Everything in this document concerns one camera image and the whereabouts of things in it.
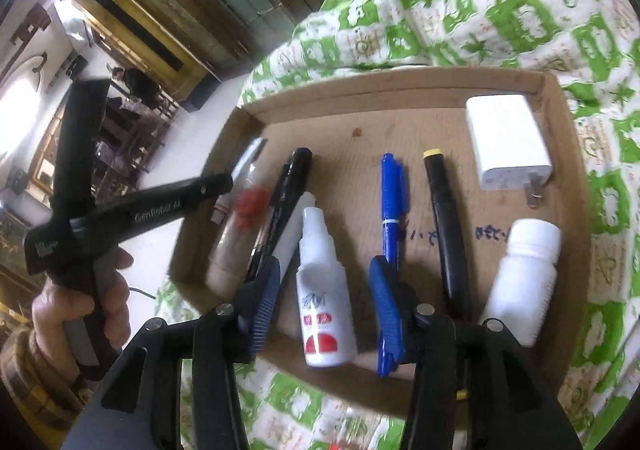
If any white plastic bottle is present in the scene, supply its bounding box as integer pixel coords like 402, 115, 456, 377
479, 219, 562, 348

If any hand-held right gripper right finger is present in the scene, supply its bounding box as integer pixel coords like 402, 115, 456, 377
368, 255, 583, 450

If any person's left forearm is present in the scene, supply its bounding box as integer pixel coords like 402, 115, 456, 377
0, 327, 96, 431

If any person's left hand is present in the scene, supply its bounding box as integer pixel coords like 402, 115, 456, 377
31, 249, 136, 366

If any white spray bottle red label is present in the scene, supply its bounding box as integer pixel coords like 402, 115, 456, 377
295, 207, 359, 370

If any white charger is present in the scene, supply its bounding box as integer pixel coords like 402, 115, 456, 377
465, 94, 554, 207

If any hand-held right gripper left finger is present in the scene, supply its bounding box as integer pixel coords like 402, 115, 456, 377
62, 255, 282, 450

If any golden wooden cabinet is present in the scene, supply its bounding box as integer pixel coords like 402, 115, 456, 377
55, 0, 223, 112

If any black marker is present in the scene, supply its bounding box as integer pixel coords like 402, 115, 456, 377
245, 147, 315, 281

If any shallow cardboard box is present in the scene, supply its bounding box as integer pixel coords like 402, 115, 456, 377
167, 66, 593, 413

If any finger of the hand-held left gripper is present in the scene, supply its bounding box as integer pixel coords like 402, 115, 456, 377
197, 173, 235, 199

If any red item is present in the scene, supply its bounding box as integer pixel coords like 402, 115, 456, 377
207, 137, 273, 288

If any blue marker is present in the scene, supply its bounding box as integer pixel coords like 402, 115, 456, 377
374, 153, 412, 378

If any white marker pen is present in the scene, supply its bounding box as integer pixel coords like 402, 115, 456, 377
272, 191, 317, 276

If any black pen with yellow cap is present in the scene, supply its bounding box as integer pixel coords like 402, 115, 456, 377
422, 147, 476, 321

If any dark wooden chair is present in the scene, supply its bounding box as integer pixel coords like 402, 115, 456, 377
149, 89, 182, 125

